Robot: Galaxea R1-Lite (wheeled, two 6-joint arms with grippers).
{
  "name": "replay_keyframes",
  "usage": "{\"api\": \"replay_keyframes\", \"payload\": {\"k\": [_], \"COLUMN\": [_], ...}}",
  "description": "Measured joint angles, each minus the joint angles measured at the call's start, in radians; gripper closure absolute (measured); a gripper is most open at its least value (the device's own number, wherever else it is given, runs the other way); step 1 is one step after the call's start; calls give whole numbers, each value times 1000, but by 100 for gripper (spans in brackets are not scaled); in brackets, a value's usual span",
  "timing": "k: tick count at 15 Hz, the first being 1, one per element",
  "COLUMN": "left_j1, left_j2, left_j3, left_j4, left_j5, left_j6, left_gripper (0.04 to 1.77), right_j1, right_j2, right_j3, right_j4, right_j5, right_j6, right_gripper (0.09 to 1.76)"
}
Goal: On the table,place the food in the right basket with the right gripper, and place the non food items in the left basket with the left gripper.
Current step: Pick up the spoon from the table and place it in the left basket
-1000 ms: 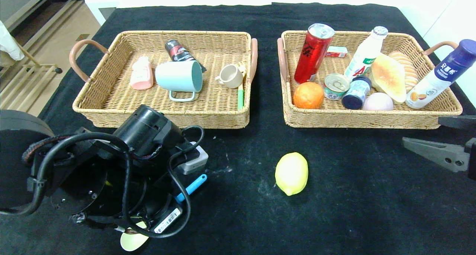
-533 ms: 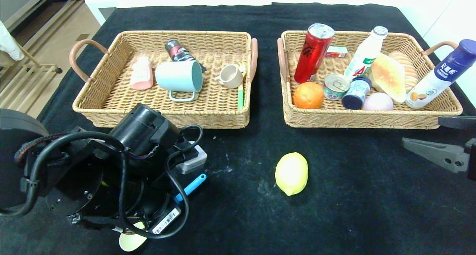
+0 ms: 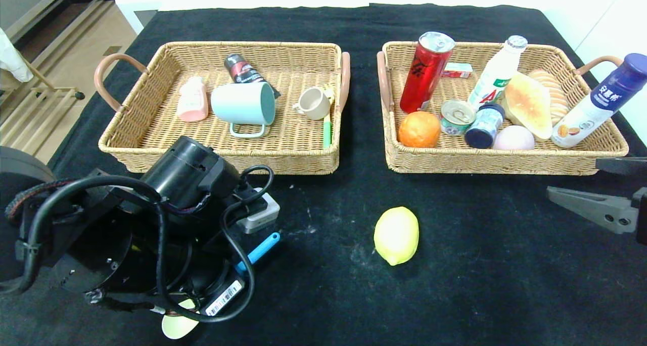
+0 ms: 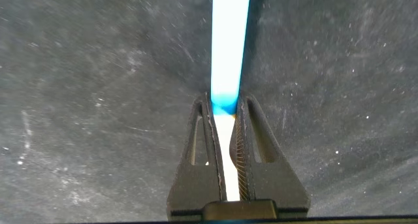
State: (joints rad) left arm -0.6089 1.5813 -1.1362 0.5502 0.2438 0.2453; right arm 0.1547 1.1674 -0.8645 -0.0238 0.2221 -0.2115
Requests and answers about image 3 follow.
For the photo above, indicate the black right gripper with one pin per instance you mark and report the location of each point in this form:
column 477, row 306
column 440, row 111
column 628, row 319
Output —
column 642, row 214

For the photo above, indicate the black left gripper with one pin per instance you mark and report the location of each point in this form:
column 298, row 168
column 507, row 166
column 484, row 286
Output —
column 223, row 298

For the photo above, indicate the short silver tin can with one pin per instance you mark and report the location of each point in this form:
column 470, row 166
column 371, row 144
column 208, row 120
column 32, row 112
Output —
column 457, row 118

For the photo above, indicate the yellow lemon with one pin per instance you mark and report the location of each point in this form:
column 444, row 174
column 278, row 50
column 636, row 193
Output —
column 397, row 235

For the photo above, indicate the light blue mug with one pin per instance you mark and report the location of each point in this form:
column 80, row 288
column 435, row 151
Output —
column 237, row 103

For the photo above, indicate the small beige cup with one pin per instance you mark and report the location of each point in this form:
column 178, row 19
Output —
column 313, row 106

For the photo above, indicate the red soda can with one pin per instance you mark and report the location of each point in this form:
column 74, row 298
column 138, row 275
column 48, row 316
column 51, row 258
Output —
column 422, row 78

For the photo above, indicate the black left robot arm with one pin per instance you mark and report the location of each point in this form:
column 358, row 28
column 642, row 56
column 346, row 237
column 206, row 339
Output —
column 101, row 245

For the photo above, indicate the white bottle blue cap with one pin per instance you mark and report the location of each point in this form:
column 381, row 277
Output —
column 586, row 116

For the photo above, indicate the striped bread loaf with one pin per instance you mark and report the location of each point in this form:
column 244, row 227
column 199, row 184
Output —
column 556, row 96

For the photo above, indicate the pale pink round bun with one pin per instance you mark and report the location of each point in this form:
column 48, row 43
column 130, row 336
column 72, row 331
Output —
column 513, row 140

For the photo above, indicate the yellow bread bun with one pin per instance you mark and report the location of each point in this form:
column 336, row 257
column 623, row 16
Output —
column 528, row 106

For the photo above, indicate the small dark blue jar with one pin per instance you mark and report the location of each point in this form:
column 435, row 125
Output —
column 482, row 129

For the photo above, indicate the white milk drink bottle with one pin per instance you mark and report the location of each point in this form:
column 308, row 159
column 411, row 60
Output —
column 495, row 78

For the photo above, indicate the black tablecloth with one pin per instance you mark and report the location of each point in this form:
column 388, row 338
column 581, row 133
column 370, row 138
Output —
column 404, row 310

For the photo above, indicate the red green candy box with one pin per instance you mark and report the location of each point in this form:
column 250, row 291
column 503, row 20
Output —
column 460, row 72

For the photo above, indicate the small pink bottle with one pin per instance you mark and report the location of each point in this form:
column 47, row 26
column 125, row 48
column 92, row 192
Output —
column 192, row 103

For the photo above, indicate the orange fruit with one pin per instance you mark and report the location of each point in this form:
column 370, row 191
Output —
column 418, row 129

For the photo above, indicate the black cosmetic tube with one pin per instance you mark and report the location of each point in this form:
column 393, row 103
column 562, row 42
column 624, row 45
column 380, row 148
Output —
column 240, row 68

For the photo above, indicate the gold metal rolling rack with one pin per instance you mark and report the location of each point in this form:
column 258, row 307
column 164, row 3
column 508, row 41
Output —
column 80, row 96

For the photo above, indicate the white hanging cloth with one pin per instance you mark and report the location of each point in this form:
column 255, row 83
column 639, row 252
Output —
column 12, row 60

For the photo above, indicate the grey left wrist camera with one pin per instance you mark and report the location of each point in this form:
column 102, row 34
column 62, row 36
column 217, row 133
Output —
column 260, row 214

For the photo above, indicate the grey metal shelf frame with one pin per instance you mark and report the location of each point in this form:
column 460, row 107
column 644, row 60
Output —
column 20, row 2

